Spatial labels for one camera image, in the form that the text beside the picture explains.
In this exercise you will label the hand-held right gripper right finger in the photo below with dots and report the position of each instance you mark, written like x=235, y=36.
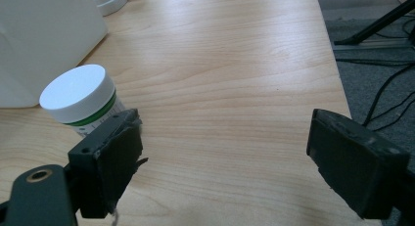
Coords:
x=352, y=160

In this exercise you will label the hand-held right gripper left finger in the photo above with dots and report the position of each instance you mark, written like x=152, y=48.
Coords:
x=107, y=160

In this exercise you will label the white-lidded jar with green band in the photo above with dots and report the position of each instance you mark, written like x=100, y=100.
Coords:
x=78, y=95

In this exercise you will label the large white plastic container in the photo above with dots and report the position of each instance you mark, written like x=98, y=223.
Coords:
x=42, y=40

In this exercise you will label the black metal stand leg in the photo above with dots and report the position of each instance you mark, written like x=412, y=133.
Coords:
x=378, y=22

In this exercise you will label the white round lid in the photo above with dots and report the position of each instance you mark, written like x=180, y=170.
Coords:
x=109, y=1

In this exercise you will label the aluminium rail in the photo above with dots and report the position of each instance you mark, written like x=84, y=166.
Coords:
x=372, y=45

